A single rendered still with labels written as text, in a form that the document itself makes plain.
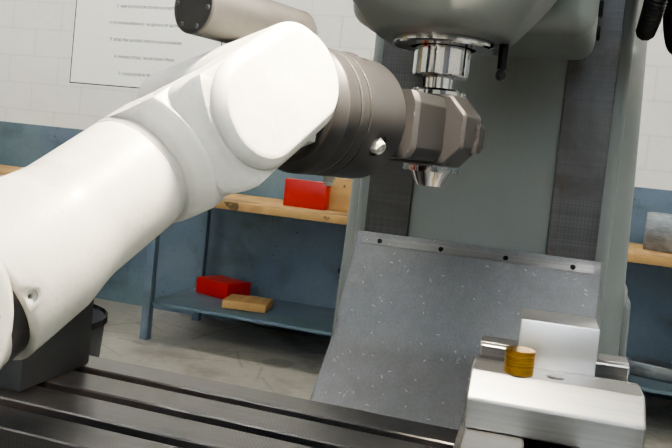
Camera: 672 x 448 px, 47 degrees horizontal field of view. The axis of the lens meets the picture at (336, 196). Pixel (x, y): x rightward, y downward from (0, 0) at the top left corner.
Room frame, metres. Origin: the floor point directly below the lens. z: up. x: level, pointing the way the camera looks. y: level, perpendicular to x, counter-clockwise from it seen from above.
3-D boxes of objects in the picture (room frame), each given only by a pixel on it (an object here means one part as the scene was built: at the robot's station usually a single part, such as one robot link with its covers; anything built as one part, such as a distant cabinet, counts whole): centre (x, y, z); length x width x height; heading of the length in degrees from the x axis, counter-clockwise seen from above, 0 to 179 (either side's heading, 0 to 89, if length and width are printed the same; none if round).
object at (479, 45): (0.66, -0.08, 1.31); 0.09 x 0.09 x 0.01
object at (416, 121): (0.59, -0.02, 1.23); 0.13 x 0.12 x 0.10; 52
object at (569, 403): (0.58, -0.18, 1.04); 0.12 x 0.06 x 0.04; 76
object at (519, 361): (0.58, -0.15, 1.07); 0.02 x 0.02 x 0.02
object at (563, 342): (0.63, -0.19, 1.06); 0.06 x 0.05 x 0.06; 76
